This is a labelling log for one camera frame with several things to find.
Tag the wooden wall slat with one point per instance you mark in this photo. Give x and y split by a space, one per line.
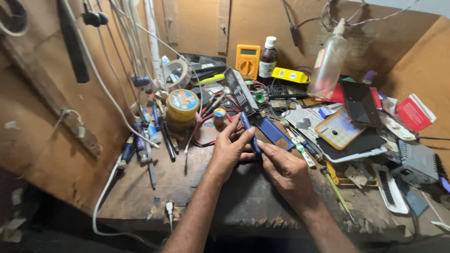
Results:
171 21
223 26

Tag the small white blue box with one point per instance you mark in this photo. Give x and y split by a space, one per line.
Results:
328 111

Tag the blue phone back cover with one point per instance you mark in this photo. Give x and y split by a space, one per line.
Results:
270 131

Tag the yellow cardboard box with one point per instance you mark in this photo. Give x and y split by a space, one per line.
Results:
289 75

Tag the clear plastic spray bottle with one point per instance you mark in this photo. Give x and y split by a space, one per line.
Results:
328 65

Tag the white slotted plastic cover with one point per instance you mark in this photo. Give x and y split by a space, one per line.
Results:
390 191

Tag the newspaper sheet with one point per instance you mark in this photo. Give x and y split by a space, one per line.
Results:
302 116

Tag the dark phone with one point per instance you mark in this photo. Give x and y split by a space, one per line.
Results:
360 105

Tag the small metal plate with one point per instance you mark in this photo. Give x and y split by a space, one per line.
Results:
303 123

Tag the heap of tools and tubes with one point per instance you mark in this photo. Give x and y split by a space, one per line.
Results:
147 140

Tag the grey power supply unit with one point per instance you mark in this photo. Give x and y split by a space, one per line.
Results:
416 164

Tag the purple capped item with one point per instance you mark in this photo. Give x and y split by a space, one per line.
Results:
369 77

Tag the yellow-green screwdriver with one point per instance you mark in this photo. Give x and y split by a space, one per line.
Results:
335 189

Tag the person's right hand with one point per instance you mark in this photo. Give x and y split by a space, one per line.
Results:
288 175

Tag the small jar blue-yellow lid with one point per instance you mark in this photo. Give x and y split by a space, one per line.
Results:
219 116

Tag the person's left hand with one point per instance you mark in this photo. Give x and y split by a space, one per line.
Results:
225 154

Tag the black tray of parts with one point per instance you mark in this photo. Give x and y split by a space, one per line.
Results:
207 66

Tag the white usb plug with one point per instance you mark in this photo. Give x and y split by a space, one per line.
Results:
169 208

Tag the yellow multimeter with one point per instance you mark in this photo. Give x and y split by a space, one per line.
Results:
248 61

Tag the black hanging earphones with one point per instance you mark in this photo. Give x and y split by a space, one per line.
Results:
94 18

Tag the brown bottle white cap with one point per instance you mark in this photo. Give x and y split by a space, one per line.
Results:
268 61

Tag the clear tape roll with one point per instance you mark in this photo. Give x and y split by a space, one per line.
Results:
183 72

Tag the black mat on white tablet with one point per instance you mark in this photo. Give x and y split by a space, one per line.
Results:
355 147

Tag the black leaning circuit box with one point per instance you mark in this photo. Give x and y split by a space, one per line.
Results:
241 91

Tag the black hanging probe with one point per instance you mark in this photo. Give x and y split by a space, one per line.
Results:
293 33

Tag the wooden strip on wall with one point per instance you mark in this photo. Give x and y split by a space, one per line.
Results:
42 91

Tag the red box white edge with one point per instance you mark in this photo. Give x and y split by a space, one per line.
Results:
414 114

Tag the blue phone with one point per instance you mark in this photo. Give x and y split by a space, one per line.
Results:
247 123

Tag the small green tape roll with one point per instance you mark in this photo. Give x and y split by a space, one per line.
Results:
259 98

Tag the black keypad remote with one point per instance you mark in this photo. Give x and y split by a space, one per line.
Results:
284 92

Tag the red flat box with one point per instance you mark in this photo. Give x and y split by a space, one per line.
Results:
335 95

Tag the yellow patterned phone case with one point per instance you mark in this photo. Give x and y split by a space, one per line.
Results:
337 130

